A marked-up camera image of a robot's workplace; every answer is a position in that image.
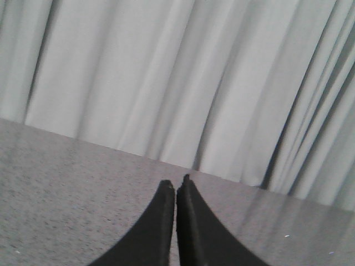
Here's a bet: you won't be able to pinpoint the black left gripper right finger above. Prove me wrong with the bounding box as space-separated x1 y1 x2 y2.
176 174 267 265

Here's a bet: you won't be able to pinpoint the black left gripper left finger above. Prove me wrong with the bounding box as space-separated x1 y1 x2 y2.
91 180 175 265

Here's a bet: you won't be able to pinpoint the light grey curtain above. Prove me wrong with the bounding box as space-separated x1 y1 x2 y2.
1 1 354 210

